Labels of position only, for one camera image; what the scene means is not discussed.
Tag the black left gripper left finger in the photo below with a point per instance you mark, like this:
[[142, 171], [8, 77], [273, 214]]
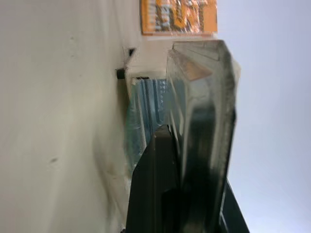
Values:
[[153, 184]]

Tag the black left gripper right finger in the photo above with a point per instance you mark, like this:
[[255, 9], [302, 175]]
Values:
[[233, 213]]

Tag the black toaster oven foot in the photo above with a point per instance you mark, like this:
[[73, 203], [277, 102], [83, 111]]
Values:
[[120, 74]]

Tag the orange printed box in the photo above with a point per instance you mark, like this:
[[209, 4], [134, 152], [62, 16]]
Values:
[[179, 17]]

